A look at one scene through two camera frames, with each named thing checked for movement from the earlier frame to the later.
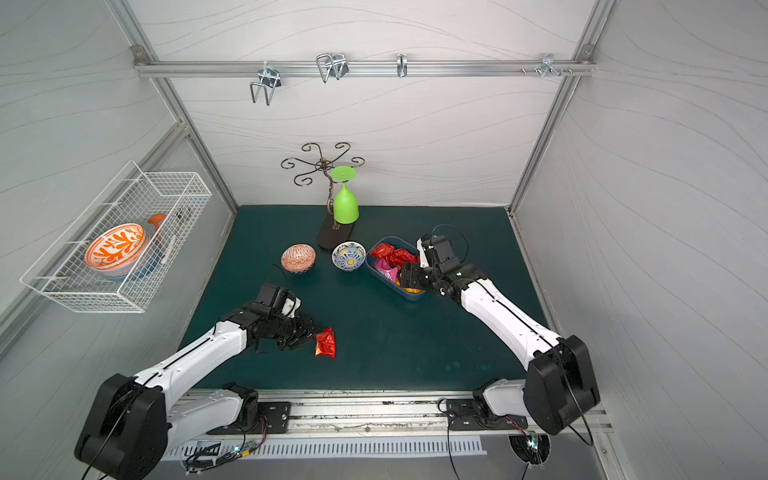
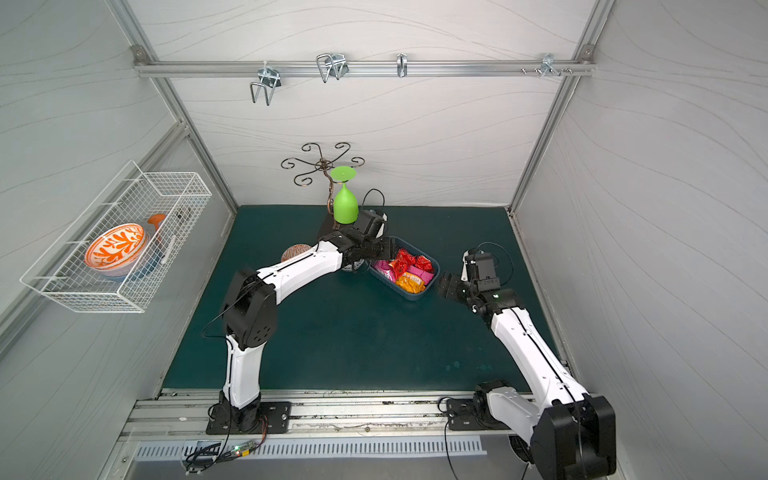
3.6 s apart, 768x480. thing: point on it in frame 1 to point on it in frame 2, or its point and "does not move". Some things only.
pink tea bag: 390,272 does not move
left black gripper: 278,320 to 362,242
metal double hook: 270,78 does not move
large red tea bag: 397,257 does not move
